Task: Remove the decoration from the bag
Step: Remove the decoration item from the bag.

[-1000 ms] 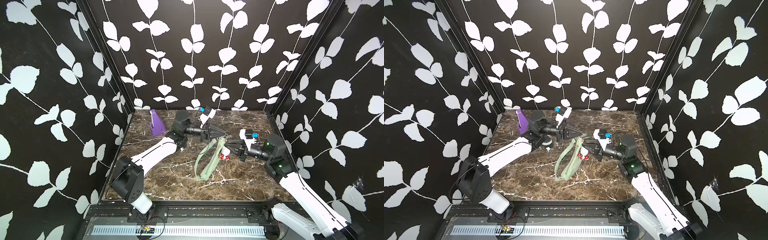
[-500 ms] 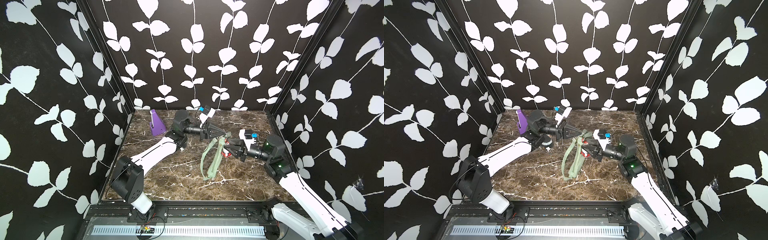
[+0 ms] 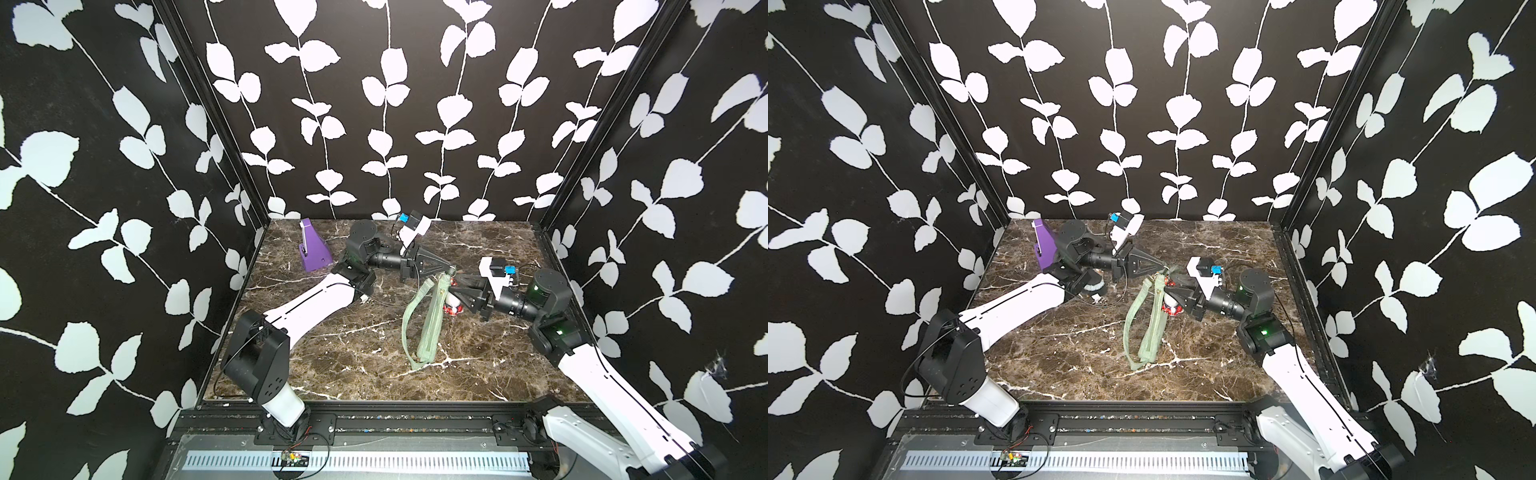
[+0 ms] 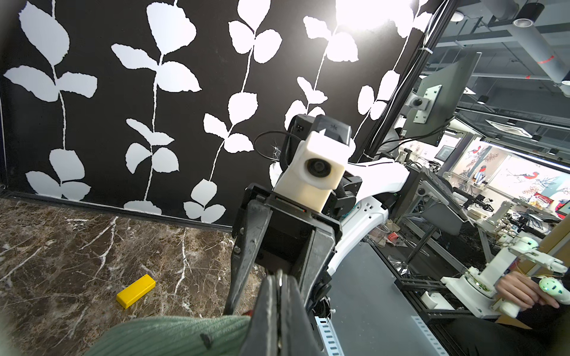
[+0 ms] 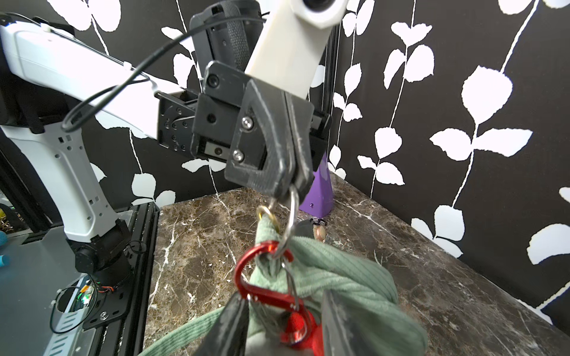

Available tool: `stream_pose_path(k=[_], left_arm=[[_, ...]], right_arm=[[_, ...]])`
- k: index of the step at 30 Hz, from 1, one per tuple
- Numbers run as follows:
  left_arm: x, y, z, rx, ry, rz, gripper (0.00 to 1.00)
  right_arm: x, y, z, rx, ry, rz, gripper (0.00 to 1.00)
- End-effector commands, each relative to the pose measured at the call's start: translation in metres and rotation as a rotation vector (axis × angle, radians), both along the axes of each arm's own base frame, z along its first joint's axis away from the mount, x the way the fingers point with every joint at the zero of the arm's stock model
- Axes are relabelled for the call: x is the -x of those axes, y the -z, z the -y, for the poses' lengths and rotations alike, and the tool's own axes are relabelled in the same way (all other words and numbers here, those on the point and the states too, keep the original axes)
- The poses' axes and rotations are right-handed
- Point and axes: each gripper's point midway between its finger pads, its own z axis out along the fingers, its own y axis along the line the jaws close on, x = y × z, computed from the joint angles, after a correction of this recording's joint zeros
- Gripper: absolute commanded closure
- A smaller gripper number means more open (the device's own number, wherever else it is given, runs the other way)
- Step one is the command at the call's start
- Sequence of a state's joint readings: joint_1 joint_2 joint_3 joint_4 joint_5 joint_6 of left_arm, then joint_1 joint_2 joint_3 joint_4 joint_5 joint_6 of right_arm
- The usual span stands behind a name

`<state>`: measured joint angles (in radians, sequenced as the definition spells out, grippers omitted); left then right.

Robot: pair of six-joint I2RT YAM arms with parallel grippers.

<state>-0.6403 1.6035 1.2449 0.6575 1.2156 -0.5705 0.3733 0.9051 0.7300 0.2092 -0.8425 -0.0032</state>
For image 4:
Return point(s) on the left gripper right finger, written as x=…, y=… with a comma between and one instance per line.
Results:
x=297, y=337

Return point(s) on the operator hand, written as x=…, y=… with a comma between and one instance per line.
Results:
x=523, y=291

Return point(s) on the green corduroy bag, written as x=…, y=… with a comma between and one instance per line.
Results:
x=170, y=335

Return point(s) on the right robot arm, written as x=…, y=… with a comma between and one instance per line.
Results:
x=384, y=183

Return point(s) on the monitor on mount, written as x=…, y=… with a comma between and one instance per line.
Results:
x=430, y=109

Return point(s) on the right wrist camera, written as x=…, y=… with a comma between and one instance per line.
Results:
x=313, y=160

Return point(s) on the perforated metal rail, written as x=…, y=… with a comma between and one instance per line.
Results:
x=328, y=337

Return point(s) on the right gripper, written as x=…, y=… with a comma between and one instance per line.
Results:
x=277, y=233

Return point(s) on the yellow plastic block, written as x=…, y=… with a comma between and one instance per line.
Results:
x=135, y=291

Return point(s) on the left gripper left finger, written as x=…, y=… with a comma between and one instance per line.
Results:
x=262, y=334

